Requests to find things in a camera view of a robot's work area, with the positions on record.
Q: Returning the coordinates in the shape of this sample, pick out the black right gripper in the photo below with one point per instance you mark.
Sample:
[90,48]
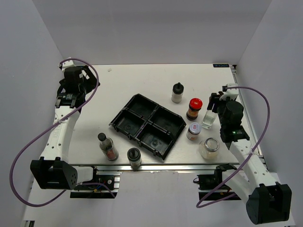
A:
[213,99]

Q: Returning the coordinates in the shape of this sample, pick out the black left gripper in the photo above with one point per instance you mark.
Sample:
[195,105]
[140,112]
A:
[91,82]

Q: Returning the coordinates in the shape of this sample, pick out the clear glass oil bottle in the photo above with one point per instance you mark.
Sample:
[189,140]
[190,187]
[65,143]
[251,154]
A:
[208,119]

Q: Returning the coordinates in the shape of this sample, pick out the red-label black-cap bottle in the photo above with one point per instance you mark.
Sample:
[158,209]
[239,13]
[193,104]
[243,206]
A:
[107,146]

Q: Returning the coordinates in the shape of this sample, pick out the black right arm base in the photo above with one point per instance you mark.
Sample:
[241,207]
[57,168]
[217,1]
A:
[206,182]

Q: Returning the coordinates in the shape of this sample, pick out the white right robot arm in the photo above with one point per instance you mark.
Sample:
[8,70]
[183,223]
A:
[266,199]

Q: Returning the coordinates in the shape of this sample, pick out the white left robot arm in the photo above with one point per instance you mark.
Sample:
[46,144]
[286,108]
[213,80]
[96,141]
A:
[52,170]

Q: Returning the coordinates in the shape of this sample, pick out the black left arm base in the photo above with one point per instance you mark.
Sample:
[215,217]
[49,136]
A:
[104,185]

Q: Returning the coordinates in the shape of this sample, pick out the red-lid sauce jar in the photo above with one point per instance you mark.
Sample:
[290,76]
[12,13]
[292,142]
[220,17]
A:
[195,105]

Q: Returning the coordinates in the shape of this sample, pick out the grey-lid spice jar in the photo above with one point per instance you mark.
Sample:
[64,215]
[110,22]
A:
[193,131]

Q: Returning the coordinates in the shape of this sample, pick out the white shaker black cap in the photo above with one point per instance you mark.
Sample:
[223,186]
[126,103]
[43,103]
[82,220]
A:
[177,92]

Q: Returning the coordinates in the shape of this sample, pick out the blue right table sticker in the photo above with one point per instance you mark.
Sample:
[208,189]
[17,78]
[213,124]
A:
[220,65]

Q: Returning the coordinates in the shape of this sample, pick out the round clear glass jar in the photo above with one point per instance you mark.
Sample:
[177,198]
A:
[209,148]

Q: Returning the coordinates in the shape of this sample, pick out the black four-compartment tray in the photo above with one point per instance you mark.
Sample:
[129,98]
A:
[152,126]

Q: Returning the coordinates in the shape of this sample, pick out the black-cap pepper grinder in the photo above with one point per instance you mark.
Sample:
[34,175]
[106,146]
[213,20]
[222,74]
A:
[134,157]

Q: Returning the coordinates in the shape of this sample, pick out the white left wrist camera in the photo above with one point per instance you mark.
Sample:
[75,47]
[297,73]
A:
[67,63]

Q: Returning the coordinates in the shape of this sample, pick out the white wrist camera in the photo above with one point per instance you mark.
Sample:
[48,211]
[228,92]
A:
[67,63]
[230,92]

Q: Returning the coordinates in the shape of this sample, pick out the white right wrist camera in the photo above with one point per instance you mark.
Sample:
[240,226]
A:
[230,92]

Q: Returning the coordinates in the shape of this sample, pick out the aluminium right table rail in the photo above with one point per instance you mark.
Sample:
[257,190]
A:
[253,135]

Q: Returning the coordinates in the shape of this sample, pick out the aluminium table rail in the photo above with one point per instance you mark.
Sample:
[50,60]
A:
[146,167]
[253,135]

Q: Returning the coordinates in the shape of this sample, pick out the aluminium front table rail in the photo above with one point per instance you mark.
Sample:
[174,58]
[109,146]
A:
[146,167]

